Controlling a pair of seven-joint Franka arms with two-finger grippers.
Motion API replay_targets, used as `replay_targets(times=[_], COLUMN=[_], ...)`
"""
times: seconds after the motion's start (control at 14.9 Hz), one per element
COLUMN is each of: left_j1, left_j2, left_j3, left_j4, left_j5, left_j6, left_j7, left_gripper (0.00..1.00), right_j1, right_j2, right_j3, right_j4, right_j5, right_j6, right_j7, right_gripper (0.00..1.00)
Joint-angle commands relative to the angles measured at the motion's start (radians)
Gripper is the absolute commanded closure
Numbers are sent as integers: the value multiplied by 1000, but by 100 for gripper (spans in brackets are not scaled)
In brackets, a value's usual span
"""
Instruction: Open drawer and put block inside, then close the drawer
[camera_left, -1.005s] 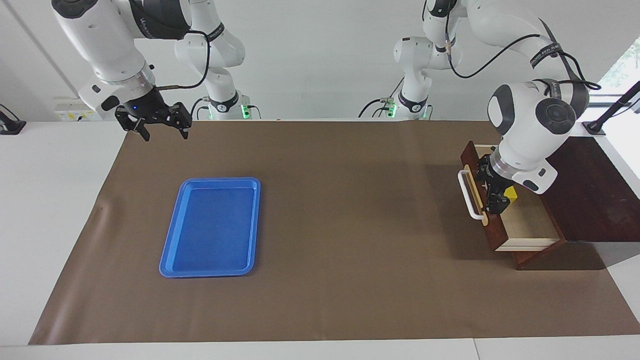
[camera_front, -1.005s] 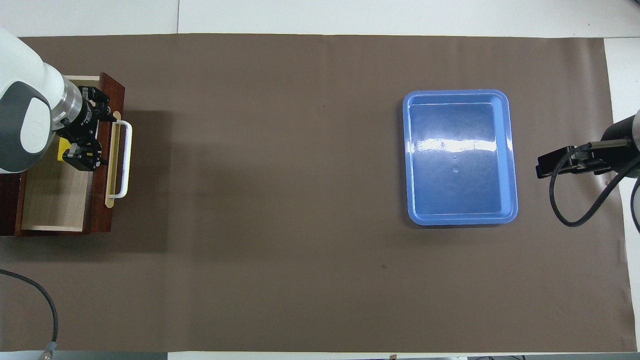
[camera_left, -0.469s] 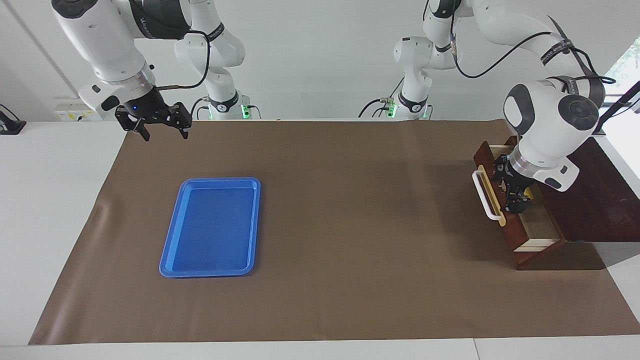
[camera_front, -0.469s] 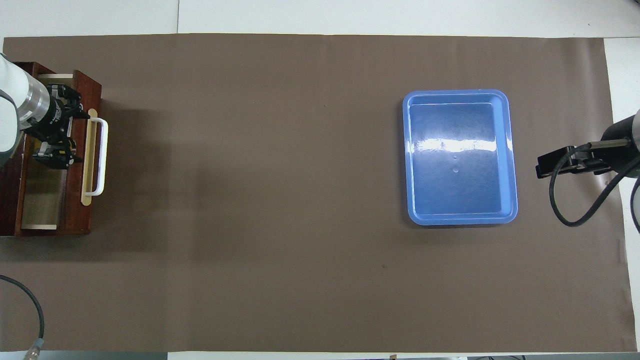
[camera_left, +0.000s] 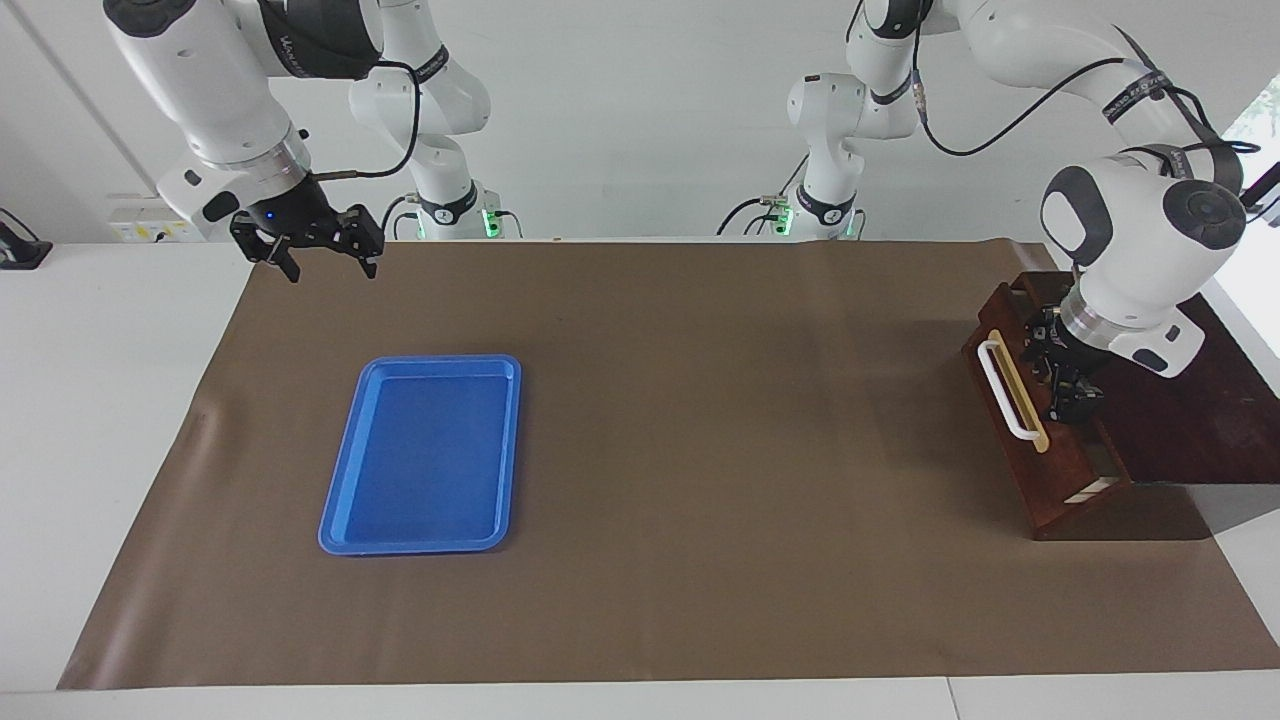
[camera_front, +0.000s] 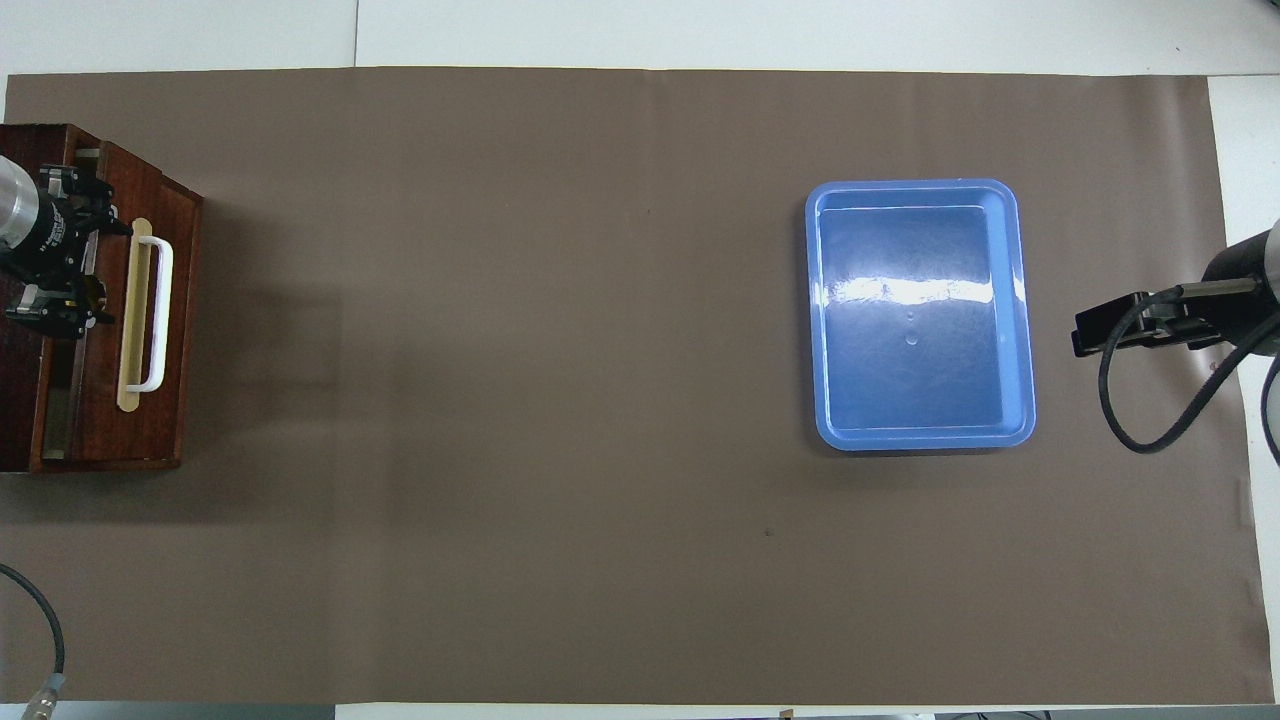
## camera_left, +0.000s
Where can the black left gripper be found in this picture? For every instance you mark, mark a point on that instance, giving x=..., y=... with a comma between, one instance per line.
x=1078, y=350

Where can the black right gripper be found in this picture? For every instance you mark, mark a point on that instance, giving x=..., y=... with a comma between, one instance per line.
x=295, y=215

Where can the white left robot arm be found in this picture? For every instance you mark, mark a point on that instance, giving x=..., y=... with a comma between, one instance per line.
x=1130, y=230

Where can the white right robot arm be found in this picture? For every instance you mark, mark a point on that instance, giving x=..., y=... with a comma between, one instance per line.
x=200, y=80

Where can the dark wooden cabinet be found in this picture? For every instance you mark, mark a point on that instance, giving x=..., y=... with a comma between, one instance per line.
x=1200, y=420

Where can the blue plastic tray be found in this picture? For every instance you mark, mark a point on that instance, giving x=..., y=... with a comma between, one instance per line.
x=420, y=460

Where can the bright window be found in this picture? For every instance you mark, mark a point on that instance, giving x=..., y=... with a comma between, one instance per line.
x=1262, y=110

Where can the brown table mat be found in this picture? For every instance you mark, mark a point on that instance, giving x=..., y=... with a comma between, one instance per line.
x=650, y=500

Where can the black desk mount base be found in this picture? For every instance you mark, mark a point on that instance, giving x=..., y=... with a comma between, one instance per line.
x=20, y=255

